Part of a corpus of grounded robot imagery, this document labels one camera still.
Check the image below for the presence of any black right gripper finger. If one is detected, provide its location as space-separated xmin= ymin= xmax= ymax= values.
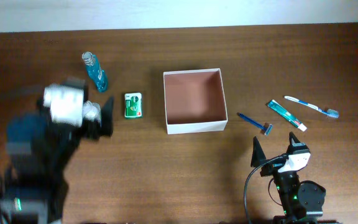
xmin=286 ymin=132 xmax=307 ymax=154
xmin=250 ymin=136 xmax=267 ymax=168

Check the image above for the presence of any clear purple soap bottle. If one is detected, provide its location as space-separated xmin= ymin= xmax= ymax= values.
xmin=82 ymin=101 xmax=101 ymax=123

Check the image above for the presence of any blue mouthwash bottle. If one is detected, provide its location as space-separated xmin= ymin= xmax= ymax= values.
xmin=81 ymin=52 xmax=108 ymax=92

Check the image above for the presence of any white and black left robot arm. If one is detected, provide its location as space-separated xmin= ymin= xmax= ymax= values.
xmin=0 ymin=80 xmax=114 ymax=223

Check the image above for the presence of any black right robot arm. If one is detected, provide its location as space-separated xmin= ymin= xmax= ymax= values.
xmin=246 ymin=132 xmax=326 ymax=223

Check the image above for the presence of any green soap bar box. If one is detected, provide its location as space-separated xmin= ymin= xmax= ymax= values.
xmin=124 ymin=93 xmax=143 ymax=119

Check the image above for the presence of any blue disposable razor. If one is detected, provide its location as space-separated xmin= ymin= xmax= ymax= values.
xmin=237 ymin=113 xmax=273 ymax=136

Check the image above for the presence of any green toothpaste tube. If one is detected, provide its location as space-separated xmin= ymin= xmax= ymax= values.
xmin=267 ymin=100 xmax=307 ymax=132

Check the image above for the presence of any blue and white toothbrush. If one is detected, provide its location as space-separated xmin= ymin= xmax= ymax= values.
xmin=284 ymin=96 xmax=339 ymax=119

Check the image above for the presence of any white cardboard box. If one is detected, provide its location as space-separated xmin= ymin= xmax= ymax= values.
xmin=163 ymin=68 xmax=228 ymax=134

